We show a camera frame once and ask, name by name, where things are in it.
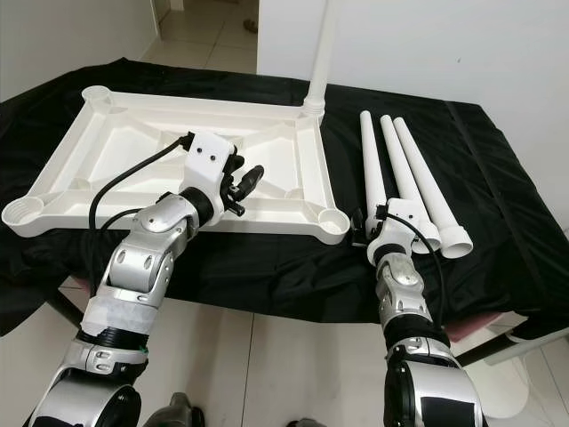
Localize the black metal table leg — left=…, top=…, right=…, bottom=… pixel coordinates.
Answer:
left=44, top=285, right=87, bottom=332

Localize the black table cloth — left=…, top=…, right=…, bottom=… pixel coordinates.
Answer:
left=0, top=58, right=569, bottom=343

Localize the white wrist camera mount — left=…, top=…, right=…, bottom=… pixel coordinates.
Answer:
left=367, top=200, right=425, bottom=266
left=182, top=132, right=234, bottom=202

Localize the white tapered plastic table leg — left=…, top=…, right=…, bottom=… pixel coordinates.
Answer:
left=302, top=0, right=339, bottom=118
left=393, top=117, right=474, bottom=260
left=358, top=110, right=389, bottom=219
left=379, top=116, right=443, bottom=254

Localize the silver robot left leg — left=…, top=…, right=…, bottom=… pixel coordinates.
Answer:
left=149, top=391, right=207, bottom=427

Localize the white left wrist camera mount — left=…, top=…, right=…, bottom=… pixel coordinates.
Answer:
left=182, top=132, right=234, bottom=202

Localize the white round floor base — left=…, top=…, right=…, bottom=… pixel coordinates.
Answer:
left=489, top=390, right=569, bottom=421

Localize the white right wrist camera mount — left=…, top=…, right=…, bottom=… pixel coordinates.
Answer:
left=367, top=200, right=425, bottom=266

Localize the white plastic table top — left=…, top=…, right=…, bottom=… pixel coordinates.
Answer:
left=2, top=86, right=350, bottom=246

